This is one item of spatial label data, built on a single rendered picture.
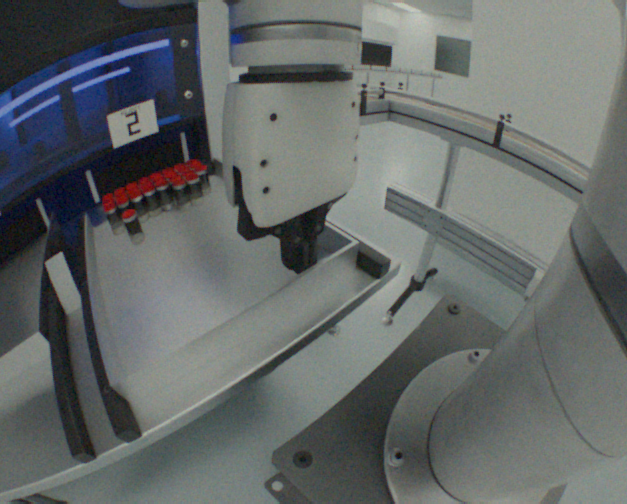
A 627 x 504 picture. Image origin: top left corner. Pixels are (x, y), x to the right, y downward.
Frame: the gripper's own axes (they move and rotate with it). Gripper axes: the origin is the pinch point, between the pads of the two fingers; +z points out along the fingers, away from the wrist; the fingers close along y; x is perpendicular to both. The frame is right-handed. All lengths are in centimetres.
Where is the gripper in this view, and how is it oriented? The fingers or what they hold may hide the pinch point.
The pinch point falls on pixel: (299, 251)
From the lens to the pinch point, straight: 25.9
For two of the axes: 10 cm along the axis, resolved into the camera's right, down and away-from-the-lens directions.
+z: -0.1, 7.6, 6.5
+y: -7.5, 4.3, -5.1
